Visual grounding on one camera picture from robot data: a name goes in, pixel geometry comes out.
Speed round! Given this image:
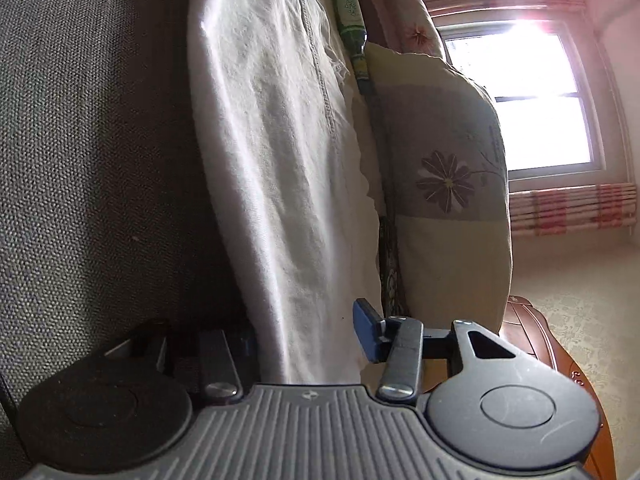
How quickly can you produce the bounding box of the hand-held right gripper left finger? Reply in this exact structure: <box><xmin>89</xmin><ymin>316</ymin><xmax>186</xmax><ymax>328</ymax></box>
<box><xmin>105</xmin><ymin>319</ymin><xmax>260</xmax><ymax>405</ymax></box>

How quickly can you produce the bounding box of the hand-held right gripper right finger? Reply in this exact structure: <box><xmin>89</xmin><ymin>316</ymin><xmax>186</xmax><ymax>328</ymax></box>
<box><xmin>352</xmin><ymin>298</ymin><xmax>551</xmax><ymax>405</ymax></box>

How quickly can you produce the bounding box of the white t-shirt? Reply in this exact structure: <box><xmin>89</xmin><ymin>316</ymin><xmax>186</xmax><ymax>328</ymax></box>
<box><xmin>187</xmin><ymin>0</ymin><xmax>386</xmax><ymax>386</ymax></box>

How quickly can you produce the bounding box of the phone with cartoon case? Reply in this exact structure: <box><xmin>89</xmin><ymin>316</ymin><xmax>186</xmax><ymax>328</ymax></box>
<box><xmin>376</xmin><ymin>215</ymin><xmax>408</xmax><ymax>321</ymax></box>

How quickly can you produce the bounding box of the floral pillow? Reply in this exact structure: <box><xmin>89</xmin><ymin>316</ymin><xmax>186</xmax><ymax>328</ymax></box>
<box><xmin>350</xmin><ymin>40</ymin><xmax>516</xmax><ymax>333</ymax></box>

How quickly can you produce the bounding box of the wooden headboard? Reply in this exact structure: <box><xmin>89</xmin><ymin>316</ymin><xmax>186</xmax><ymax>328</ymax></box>
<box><xmin>497</xmin><ymin>295</ymin><xmax>613</xmax><ymax>480</ymax></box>

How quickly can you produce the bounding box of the window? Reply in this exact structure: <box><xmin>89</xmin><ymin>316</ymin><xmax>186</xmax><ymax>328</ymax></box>
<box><xmin>435</xmin><ymin>20</ymin><xmax>631</xmax><ymax>181</ymax></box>

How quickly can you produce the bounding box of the green glass bottle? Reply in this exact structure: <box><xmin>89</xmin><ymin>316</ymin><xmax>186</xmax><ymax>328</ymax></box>
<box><xmin>327</xmin><ymin>0</ymin><xmax>373</xmax><ymax>96</ymax></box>

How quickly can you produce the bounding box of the folded pink floral quilt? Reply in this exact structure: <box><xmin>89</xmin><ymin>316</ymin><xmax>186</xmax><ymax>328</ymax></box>
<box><xmin>340</xmin><ymin>0</ymin><xmax>446</xmax><ymax>61</ymax></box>

